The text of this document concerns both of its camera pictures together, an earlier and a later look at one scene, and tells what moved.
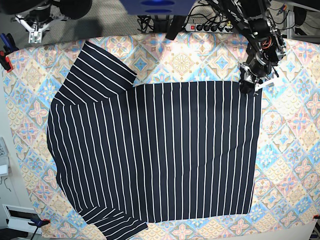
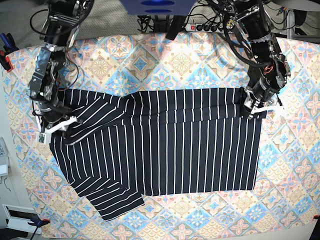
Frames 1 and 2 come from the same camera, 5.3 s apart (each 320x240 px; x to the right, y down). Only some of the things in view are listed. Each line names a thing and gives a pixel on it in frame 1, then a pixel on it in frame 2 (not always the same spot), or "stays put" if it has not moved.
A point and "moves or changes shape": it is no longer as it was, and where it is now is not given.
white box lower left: [18, 218] stays put
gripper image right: [260, 66] to [262, 91]
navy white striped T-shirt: [133, 155] moves or changes shape
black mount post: [176, 24] stays put
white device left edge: [4, 166] stays put
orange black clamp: [38, 222] stays put
